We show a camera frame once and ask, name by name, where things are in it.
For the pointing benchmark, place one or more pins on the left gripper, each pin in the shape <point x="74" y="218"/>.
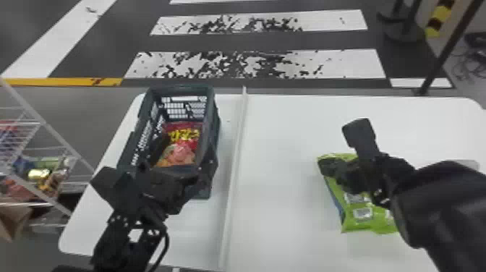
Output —
<point x="172" y="188"/>

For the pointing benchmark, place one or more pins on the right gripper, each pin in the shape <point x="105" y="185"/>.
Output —
<point x="387" y="176"/>

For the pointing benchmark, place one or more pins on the green snack packet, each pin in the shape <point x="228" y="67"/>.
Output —
<point x="360" y="216"/>

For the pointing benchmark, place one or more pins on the green basket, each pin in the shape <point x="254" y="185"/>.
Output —
<point x="138" y="142"/>

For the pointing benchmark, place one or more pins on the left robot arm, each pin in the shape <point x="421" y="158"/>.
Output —
<point x="121" y="243"/>

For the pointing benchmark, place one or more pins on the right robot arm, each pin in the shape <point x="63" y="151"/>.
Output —
<point x="444" y="212"/>

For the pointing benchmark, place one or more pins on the red snack packet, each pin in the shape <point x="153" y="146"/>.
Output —
<point x="181" y="146"/>

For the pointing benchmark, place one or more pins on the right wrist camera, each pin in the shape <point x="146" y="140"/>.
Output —
<point x="360" y="138"/>

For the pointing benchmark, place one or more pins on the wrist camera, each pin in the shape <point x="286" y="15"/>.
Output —
<point x="114" y="190"/>
<point x="360" y="138"/>

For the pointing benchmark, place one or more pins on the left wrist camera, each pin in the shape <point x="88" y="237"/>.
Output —
<point x="114" y="190"/>

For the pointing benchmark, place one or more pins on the black post on round foot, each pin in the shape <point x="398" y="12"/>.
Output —
<point x="404" y="26"/>

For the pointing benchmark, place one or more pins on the yellow black striped post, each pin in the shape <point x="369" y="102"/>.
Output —
<point x="438" y="17"/>

